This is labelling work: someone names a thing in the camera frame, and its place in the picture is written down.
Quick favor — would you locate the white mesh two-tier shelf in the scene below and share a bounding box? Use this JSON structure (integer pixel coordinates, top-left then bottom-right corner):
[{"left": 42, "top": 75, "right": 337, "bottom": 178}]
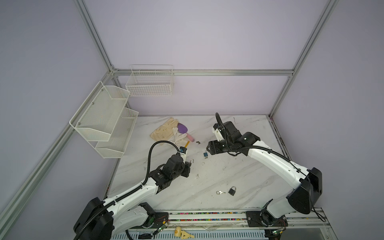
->
[{"left": 69, "top": 82, "right": 139, "bottom": 159}]

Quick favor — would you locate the purple pink spatula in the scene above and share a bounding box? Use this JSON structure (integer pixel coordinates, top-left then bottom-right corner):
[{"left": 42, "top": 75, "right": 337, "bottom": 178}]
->
[{"left": 178, "top": 123, "right": 195, "bottom": 142}]

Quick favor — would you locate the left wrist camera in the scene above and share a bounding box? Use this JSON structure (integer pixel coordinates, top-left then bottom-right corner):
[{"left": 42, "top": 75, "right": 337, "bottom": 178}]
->
[{"left": 179, "top": 147, "right": 188, "bottom": 162}]

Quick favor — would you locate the white cloth glove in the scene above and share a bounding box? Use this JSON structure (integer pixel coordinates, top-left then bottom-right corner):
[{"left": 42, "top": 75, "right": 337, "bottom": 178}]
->
[{"left": 169, "top": 128, "right": 190, "bottom": 148}]

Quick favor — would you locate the beige work glove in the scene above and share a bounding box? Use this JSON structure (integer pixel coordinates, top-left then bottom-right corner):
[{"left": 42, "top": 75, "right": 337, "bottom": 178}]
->
[{"left": 150, "top": 118, "right": 179, "bottom": 142}]

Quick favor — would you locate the black padlock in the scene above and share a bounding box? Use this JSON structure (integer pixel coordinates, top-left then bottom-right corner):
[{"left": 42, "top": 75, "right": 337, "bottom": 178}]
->
[{"left": 228, "top": 186, "right": 237, "bottom": 196}]

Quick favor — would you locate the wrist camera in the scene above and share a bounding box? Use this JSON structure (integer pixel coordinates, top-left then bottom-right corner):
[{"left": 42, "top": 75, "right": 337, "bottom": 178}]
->
[
  {"left": 179, "top": 147, "right": 188, "bottom": 162},
  {"left": 212, "top": 124, "right": 224, "bottom": 142}
]

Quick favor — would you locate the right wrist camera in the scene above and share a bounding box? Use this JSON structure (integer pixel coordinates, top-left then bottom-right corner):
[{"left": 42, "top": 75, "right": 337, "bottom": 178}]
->
[{"left": 212, "top": 124, "right": 224, "bottom": 142}]

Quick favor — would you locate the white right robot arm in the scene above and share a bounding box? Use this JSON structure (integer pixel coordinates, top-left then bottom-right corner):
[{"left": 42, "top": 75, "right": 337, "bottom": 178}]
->
[{"left": 206, "top": 113, "right": 323, "bottom": 227}]

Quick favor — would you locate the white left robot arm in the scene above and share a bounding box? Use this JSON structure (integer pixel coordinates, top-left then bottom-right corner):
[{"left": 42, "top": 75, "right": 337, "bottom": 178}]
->
[{"left": 74, "top": 147, "right": 192, "bottom": 240}]

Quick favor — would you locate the white wire basket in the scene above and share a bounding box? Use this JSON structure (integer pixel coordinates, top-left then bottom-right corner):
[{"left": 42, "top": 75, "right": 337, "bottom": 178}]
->
[{"left": 126, "top": 65, "right": 174, "bottom": 97}]

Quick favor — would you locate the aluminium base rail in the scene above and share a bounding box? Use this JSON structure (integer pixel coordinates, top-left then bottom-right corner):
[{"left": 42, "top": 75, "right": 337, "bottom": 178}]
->
[{"left": 112, "top": 209, "right": 337, "bottom": 240}]

